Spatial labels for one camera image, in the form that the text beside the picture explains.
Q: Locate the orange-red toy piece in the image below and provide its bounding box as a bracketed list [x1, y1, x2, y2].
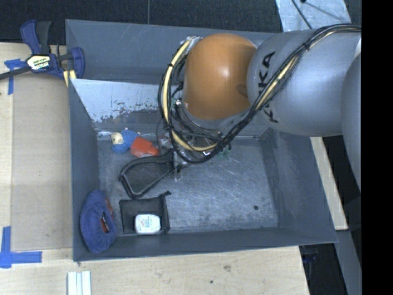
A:
[130, 136, 160, 159]

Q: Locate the grey metal bin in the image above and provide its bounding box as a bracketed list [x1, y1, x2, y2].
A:
[64, 19, 339, 262]

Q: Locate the black pouch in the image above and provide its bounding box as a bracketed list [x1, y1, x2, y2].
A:
[119, 191, 172, 236]

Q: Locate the white printed packet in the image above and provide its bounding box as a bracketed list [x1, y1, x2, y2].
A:
[134, 213, 162, 235]

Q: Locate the blue toy doll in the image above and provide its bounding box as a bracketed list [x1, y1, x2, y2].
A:
[111, 128, 142, 154]

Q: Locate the blue cloth cap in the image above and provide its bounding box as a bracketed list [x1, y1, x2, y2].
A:
[79, 189, 118, 254]

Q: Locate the pale wood flat board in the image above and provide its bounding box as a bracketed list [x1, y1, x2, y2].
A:
[10, 74, 74, 252]

